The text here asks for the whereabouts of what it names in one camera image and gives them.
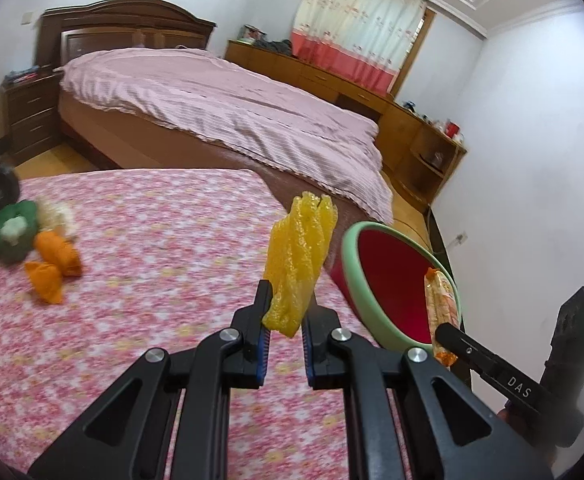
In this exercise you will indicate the white and red curtain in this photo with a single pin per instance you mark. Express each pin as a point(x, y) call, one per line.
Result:
point(357, 20)

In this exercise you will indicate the colourful photo box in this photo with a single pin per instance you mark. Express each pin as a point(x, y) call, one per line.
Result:
point(252, 34)

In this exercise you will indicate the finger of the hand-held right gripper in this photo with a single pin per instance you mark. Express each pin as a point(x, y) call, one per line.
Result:
point(467, 352)

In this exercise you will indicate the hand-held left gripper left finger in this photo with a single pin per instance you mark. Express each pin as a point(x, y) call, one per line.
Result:
point(266, 360)

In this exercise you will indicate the stack of magazines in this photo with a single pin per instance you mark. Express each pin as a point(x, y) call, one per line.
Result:
point(21, 76)

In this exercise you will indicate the person's right hand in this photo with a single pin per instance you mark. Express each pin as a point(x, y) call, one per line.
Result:
point(527, 435)

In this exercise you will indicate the green plush toy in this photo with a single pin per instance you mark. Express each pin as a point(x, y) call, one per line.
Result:
point(1, 250)

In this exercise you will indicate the white fluffy plush piece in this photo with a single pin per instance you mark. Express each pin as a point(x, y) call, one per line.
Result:
point(56, 216)

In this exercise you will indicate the dark wooden nightstand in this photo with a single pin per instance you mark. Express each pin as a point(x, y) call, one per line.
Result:
point(31, 115)

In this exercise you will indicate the long wooden cabinet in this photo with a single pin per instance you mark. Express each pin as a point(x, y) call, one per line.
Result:
point(282, 67)

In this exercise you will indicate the green and red basin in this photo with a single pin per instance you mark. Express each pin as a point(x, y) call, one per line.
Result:
point(397, 285)

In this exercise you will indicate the dark cloth pile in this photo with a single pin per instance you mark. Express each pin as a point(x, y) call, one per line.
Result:
point(277, 47)

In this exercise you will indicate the yellow foam fruit net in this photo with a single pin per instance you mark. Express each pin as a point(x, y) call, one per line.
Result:
point(297, 260)

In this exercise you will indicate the orange snack packet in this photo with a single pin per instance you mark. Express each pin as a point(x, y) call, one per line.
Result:
point(442, 305)

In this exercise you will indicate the bed with pink cover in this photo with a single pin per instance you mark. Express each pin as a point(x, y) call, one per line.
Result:
point(221, 105)

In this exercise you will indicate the orange plush piece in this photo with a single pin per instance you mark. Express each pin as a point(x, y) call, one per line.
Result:
point(59, 252)
point(45, 284)

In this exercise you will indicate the pink floral bedsheet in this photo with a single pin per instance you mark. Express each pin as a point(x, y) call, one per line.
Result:
point(146, 270)

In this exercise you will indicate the white wall socket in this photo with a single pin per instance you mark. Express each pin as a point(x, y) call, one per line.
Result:
point(461, 239)

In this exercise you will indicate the red jar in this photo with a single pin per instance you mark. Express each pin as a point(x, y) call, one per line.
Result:
point(452, 129)

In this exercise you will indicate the wooden bed headboard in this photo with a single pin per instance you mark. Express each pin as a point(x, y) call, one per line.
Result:
point(121, 20)

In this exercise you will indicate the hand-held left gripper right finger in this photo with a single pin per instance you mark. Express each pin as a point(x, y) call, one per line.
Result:
point(308, 360)

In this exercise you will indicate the white wall switch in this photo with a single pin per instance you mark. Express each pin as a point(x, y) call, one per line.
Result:
point(27, 18)

